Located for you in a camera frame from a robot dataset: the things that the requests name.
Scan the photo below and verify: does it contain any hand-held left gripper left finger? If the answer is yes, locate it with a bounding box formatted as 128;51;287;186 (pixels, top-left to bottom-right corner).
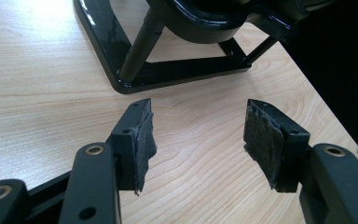
106;98;158;196

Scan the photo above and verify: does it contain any red and black shoe rack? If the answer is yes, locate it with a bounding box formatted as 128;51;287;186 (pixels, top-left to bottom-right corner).
73;0;335;95

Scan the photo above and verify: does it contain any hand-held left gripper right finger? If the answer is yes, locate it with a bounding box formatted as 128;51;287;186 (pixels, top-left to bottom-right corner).
242;98;311;194

